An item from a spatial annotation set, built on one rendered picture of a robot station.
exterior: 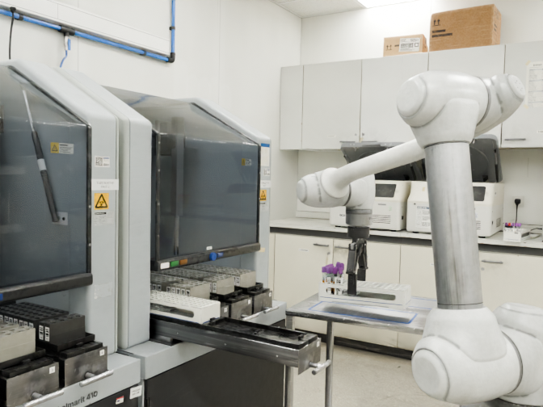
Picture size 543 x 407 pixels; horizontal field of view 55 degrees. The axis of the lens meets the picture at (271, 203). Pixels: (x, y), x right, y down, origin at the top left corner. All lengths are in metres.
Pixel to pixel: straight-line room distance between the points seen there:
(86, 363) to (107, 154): 0.57
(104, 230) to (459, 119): 1.00
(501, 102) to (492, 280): 2.41
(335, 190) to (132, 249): 0.65
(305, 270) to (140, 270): 2.54
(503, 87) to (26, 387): 1.31
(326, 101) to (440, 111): 3.14
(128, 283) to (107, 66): 1.69
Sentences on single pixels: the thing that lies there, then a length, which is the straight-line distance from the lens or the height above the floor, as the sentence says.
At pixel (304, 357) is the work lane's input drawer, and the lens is 1.51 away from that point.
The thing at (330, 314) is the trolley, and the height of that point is 0.82.
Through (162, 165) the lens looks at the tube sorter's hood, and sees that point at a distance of 1.72.
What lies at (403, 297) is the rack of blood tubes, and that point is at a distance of 1.76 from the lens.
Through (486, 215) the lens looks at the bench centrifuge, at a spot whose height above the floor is 1.05.
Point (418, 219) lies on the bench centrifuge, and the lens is 3.75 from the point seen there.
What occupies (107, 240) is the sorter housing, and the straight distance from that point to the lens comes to 1.60.
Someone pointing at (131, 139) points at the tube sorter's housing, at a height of 1.38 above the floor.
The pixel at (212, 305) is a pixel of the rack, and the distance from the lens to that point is 1.70.
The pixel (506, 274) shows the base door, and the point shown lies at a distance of 3.67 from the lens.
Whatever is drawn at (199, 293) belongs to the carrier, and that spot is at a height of 0.85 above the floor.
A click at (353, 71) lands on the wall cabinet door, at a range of 4.30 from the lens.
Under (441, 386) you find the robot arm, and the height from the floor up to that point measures 0.84.
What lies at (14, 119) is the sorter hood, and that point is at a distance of 1.40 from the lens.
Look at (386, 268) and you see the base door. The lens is 3.85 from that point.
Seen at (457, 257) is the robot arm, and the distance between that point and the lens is 1.25.
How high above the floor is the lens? 1.28
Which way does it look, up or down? 3 degrees down
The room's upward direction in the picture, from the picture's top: 1 degrees clockwise
